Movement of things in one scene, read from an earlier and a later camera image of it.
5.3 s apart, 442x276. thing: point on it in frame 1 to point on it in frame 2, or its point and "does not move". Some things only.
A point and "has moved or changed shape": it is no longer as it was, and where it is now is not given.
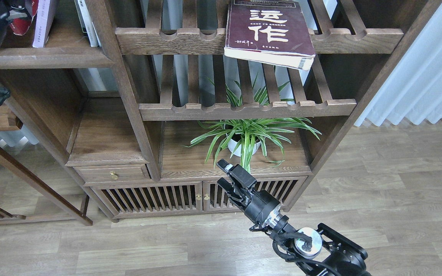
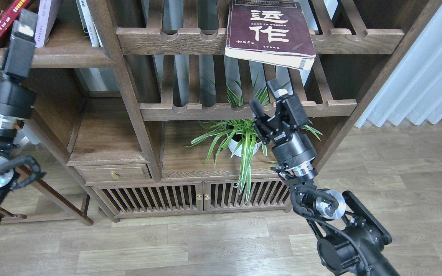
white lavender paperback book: (45, 15) does not move
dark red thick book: (273, 32) does not move
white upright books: (87, 25) does not move
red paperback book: (20, 26) has moved or changed shape
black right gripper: (261, 206) to (291, 148)
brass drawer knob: (114, 175) does not move
